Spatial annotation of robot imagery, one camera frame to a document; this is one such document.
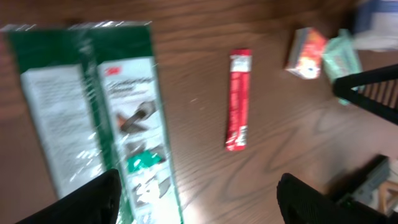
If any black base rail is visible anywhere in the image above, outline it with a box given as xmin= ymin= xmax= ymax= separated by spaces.
xmin=328 ymin=154 xmax=397 ymax=216

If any orange small box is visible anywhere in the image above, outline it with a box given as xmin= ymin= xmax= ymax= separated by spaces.
xmin=285 ymin=27 xmax=327 ymax=80

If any white tub with blue label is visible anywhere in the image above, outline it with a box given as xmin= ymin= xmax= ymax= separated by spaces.
xmin=353 ymin=0 xmax=397 ymax=52

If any red snack packet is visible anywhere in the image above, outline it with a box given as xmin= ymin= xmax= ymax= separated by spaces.
xmin=225 ymin=49 xmax=252 ymax=151

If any mint green wipes packet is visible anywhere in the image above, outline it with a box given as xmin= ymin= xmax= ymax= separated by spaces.
xmin=322 ymin=29 xmax=364 ymax=106

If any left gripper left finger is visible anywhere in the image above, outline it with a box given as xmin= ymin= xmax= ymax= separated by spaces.
xmin=17 ymin=169 xmax=121 ymax=224

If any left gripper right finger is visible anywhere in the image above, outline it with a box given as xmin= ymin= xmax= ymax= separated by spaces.
xmin=277 ymin=173 xmax=389 ymax=224

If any white green glove package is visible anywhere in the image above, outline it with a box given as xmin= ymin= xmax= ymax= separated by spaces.
xmin=2 ymin=21 xmax=183 ymax=223

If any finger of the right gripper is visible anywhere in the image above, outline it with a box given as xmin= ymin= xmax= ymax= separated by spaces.
xmin=333 ymin=65 xmax=397 ymax=124

